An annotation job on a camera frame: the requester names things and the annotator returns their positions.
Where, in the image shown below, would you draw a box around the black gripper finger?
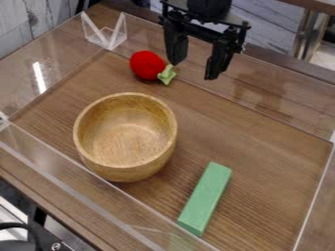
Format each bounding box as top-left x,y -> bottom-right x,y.
165,20 -> 189,66
205,37 -> 235,80

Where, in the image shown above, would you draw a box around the metal table leg background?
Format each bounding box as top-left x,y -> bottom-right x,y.
294,10 -> 330,62

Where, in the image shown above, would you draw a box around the green rectangular stick block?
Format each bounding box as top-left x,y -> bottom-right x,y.
177,162 -> 233,236

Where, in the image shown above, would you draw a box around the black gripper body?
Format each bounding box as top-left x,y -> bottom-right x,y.
161,0 -> 251,42

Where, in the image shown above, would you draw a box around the black clamp under table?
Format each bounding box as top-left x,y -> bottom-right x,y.
0,207 -> 76,251

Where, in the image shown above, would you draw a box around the red plush strawberry toy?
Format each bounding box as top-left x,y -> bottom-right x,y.
130,51 -> 177,85

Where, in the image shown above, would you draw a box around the brown wooden bowl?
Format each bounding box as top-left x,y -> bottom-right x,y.
74,92 -> 178,182

